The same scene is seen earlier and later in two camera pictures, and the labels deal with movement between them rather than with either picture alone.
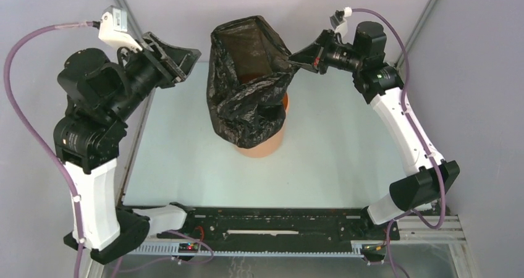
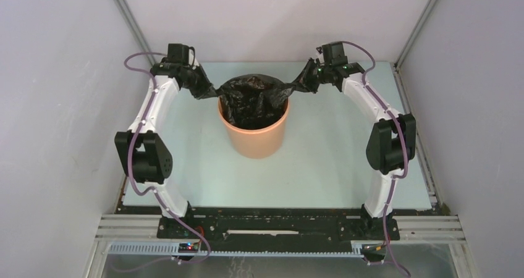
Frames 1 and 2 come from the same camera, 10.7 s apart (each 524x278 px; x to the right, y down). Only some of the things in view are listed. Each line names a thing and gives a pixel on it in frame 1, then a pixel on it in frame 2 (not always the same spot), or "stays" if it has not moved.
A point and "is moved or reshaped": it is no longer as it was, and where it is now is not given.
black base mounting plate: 280,225 stays
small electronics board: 188,248 stays
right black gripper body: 337,56 to 316,75
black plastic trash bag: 248,78 is moved or reshaped
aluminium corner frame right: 421,22 stays
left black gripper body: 146,75 to 196,80
